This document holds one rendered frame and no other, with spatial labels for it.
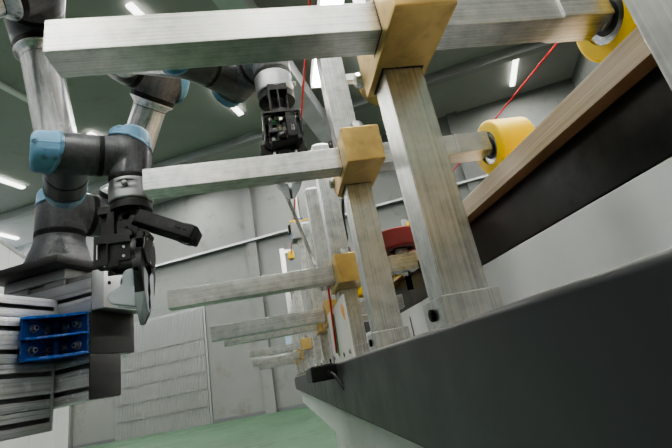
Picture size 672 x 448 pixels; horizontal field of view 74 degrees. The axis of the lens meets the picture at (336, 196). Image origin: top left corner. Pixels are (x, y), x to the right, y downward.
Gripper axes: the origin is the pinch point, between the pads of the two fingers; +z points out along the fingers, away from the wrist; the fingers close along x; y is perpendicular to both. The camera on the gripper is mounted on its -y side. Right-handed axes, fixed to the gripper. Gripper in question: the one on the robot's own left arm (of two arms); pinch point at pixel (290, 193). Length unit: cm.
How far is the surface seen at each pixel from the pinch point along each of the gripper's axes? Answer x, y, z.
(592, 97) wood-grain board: 26, 45, 13
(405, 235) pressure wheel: 18.9, 2.6, 11.8
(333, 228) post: 7.3, -3.6, 6.7
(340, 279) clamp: 5.7, 3.6, 17.9
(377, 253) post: 8.3, 21.4, 18.7
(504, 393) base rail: 4, 56, 34
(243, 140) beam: -23, -975, -568
